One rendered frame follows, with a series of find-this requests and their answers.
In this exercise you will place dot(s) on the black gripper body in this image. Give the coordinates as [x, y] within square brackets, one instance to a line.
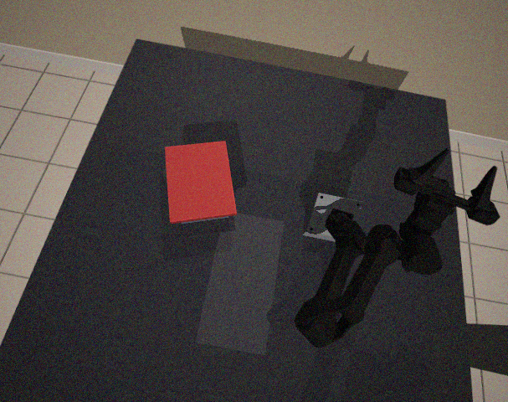
[437, 204]

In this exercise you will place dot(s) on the red lid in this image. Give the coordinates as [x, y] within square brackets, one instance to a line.
[199, 182]

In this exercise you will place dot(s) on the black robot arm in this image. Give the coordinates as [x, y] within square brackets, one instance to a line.
[417, 251]

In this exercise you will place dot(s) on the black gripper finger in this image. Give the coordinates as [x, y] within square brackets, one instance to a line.
[482, 193]
[422, 174]

